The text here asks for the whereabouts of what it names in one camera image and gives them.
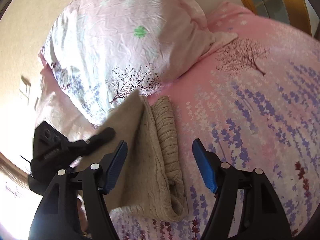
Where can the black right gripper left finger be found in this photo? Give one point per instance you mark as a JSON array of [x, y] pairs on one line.
[[57, 215]]

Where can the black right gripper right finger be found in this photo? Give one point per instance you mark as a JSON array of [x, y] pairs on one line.
[[246, 205]]

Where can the beige knitted sweater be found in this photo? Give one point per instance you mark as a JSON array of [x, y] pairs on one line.
[[151, 182]]

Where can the pink lavender print bedsheet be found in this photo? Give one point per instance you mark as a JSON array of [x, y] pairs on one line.
[[255, 103]]

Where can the pale pink floral pillow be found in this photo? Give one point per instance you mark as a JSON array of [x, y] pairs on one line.
[[101, 50]]

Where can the wooden headboard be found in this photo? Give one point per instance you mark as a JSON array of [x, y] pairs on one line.
[[297, 13]]

